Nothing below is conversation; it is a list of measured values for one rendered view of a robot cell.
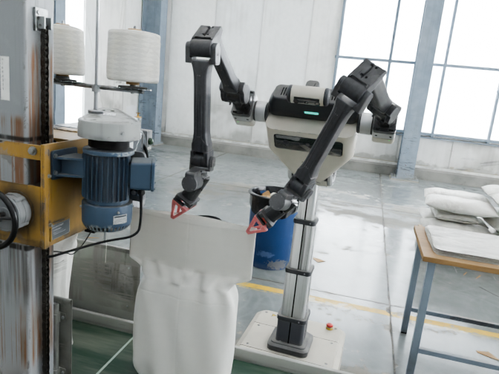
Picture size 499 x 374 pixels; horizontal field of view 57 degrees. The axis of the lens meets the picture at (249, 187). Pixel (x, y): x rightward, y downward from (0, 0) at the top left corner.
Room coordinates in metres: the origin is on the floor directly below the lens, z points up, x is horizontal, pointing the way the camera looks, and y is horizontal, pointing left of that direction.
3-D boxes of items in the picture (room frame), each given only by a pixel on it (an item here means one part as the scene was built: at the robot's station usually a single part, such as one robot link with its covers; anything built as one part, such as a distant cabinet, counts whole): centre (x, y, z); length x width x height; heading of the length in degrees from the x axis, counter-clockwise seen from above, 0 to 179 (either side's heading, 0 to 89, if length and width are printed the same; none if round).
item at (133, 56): (1.51, 0.41, 1.61); 0.17 x 0.17 x 0.17
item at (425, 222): (4.44, -2.11, 0.33); 0.66 x 0.43 x 0.13; 76
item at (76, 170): (1.35, 0.52, 1.27); 0.12 x 0.09 x 0.09; 166
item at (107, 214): (1.36, 0.43, 1.21); 0.15 x 0.15 x 0.25
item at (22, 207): (1.26, 0.68, 1.14); 0.11 x 0.06 x 0.11; 76
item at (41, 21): (1.34, 0.61, 1.68); 0.05 x 0.03 x 0.06; 166
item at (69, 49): (1.57, 0.66, 1.61); 0.15 x 0.14 x 0.17; 76
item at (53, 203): (1.45, 0.66, 1.18); 0.34 x 0.25 x 0.31; 166
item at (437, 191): (4.85, -2.23, 0.56); 0.66 x 0.42 x 0.13; 71
